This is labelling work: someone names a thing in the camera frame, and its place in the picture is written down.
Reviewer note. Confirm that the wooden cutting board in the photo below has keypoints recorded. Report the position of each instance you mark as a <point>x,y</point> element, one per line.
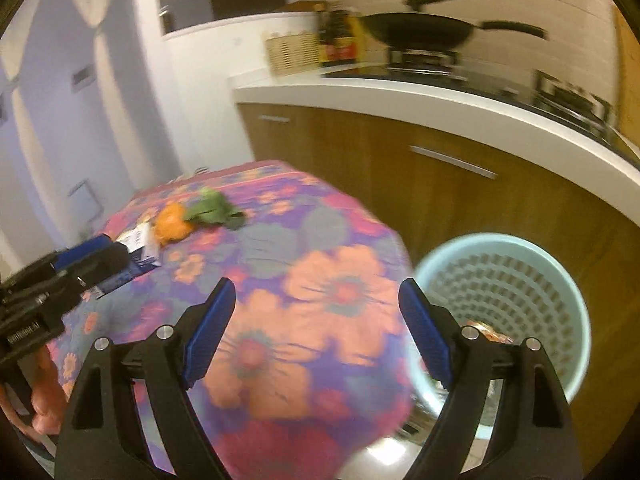
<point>631,70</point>

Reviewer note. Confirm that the red label sauce bottle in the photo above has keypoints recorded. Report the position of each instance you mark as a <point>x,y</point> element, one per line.
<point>344,35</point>

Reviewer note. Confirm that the black wok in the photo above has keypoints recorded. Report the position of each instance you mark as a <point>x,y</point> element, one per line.
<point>420,30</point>

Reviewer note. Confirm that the floral printed cloth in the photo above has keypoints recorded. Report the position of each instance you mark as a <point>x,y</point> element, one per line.
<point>310,270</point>

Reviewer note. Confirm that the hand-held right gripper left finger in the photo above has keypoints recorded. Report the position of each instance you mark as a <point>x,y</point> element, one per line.
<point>207,335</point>

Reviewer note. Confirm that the person's left hand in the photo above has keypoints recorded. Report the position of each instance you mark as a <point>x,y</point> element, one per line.
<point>47,395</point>

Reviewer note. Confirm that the wall switch panel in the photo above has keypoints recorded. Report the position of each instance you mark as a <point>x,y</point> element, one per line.
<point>81,80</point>

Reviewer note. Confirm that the beige utensil basket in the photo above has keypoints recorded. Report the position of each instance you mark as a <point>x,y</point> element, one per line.
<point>290,55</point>

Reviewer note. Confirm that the green leafy sprig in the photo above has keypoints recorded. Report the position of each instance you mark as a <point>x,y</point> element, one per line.
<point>215,210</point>

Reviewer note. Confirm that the tangerine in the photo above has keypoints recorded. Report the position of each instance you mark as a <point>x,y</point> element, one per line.
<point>172,225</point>

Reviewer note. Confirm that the white dotted paper carton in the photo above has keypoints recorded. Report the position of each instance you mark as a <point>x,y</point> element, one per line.
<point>142,247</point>

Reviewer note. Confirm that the dark sauce bottle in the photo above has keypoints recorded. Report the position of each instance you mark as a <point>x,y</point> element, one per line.
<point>325,35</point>

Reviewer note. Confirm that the yellow bottle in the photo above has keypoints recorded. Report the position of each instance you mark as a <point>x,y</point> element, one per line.
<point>361,35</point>

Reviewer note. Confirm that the wooden kitchen cabinet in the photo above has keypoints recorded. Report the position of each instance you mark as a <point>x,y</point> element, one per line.
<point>380,195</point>

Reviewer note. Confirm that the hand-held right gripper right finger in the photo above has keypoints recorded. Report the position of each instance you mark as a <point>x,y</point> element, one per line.
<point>425,335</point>

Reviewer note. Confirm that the white wall box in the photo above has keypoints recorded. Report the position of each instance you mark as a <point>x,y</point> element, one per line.
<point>85,202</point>

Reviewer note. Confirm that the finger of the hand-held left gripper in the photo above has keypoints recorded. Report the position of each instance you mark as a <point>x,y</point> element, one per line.
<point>85,252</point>
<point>102,270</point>

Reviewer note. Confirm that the light blue plastic basket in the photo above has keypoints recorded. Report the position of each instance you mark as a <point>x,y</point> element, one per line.
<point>530,285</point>

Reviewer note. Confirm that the black gas stove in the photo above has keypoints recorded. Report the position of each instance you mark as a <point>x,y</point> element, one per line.
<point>500,85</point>

